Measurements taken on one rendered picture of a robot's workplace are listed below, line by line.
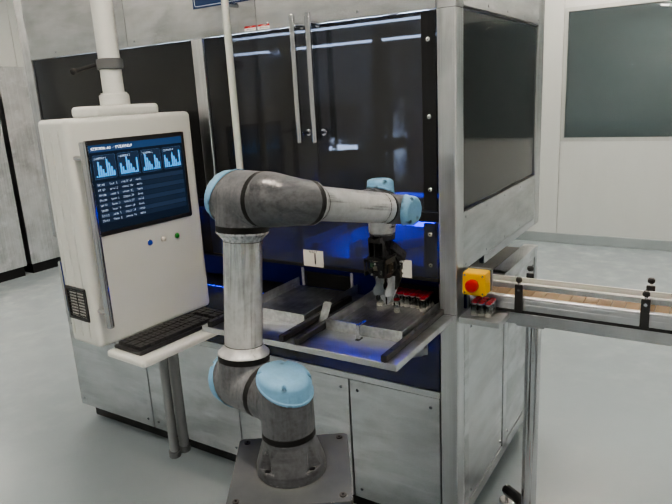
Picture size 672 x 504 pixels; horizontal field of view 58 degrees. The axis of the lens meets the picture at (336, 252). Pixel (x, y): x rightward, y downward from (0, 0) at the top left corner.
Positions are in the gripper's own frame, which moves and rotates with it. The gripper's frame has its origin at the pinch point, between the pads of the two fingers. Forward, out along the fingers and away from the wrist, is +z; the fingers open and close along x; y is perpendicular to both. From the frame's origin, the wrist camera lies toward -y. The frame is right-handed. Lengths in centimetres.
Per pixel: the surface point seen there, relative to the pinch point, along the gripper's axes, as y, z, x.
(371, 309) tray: -17.8, 11.4, -15.7
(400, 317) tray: -15.0, 11.4, -3.6
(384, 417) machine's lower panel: -23, 54, -15
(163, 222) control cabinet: 1, -17, -89
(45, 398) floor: -27, 100, -235
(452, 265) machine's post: -23.2, -5.1, 10.7
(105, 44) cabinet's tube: 10, -78, -96
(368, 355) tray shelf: 14.5, 11.6, 1.0
